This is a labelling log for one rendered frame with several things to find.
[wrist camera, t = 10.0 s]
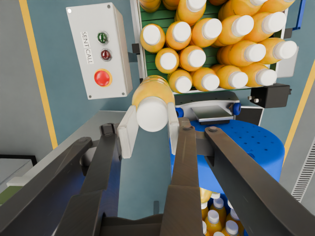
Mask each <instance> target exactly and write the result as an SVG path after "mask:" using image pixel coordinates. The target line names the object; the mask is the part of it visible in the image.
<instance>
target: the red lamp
mask: <svg viewBox="0 0 315 236"><path fill-rule="evenodd" d="M101 57H102V59H104V60H109V59H110V57H111V54H110V52H109V51H108V50H103V51H101Z"/></svg>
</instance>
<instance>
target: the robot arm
mask: <svg viewBox="0 0 315 236"><path fill-rule="evenodd" d="M167 108H168V121H169V131H170V140H171V149H172V154H173V155H175V159H174V166H173V172H172V180H171V185H168V189H167V195H166V200H165V208H164V213H163V214H154V215H151V216H148V217H144V218H141V219H138V220H129V219H125V218H120V217H118V203H119V190H120V171H121V153H122V157H123V158H130V157H131V155H132V151H133V147H134V144H135V139H136V135H137V132H138V128H139V125H138V123H137V120H136V113H137V111H136V106H135V105H131V106H130V107H129V109H128V111H127V112H126V114H125V116H124V118H123V119H122V121H121V122H120V123H116V124H114V123H106V124H103V125H101V126H100V127H99V129H100V133H101V137H100V139H99V140H95V141H92V139H91V137H81V138H79V139H77V140H76V141H75V142H74V143H72V144H71V145H70V146H69V147H68V148H67V149H66V150H64V151H63V152H62V153H61V154H60V155H59V156H57V157H56V158H55V159H54V160H53V161H52V162H51V163H49V164H48V165H47V166H46V167H45V168H44V169H42V170H41V171H40V172H39V173H38V174H37V175H35V176H34V177H33V178H32V179H31V180H30V181H29V182H28V183H27V184H25V185H24V186H23V187H22V188H21V189H20V190H18V191H17V192H16V193H15V194H14V195H13V196H12V197H10V198H9V199H8V200H7V201H6V202H5V203H3V204H2V205H1V206H0V236H206V235H205V234H204V233H203V220H202V207H201V194H200V187H199V178H198V164H197V155H204V158H205V160H206V162H207V164H208V165H209V167H210V169H211V171H212V172H213V174H214V176H215V178H216V179H217V181H218V183H219V185H220V186H221V188H222V190H223V192H224V193H225V195H226V197H227V198H228V200H229V202H230V204H231V205H232V207H233V209H234V211H235V212H236V214H237V216H238V218H239V220H240V222H241V223H242V225H243V227H244V229H245V230H246V232H247V234H248V235H249V236H315V216H314V215H313V214H311V213H310V212H309V211H308V210H307V209H306V208H305V207H304V206H303V205H302V204H301V203H300V202H299V201H298V200H297V199H296V198H295V197H294V196H292V195H291V194H290V193H289V192H288V191H287V190H286V189H285V188H284V187H283V186H282V185H281V184H280V183H279V182H277V181H276V180H275V179H274V178H273V177H272V176H271V175H270V174H269V173H268V172H267V171H266V170H265V169H264V168H262V167H261V166H260V165H259V164H258V163H257V162H256V161H255V160H254V159H253V158H252V157H251V156H250V155H249V154H247V153H246V152H245V151H244V150H243V149H242V148H241V147H240V146H239V145H238V144H237V143H236V142H235V141H234V140H232V139H231V138H230V137H229V136H228V135H227V134H226V133H225V132H224V131H223V130H222V129H221V128H219V127H216V126H210V127H206V128H205V129H204V132H200V131H196V130H195V127H194V126H191V124H190V121H189V119H188V118H187V117H182V118H178V117H177V114H176V110H175V107H174V103H172V102H168V103H167Z"/></svg>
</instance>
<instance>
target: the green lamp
mask: <svg viewBox="0 0 315 236"><path fill-rule="evenodd" d="M97 39H98V41H99V42H100V43H103V44H104V43H106V42H107V40H108V37H107V35H106V34H105V33H104V32H100V33H98V35H97Z"/></svg>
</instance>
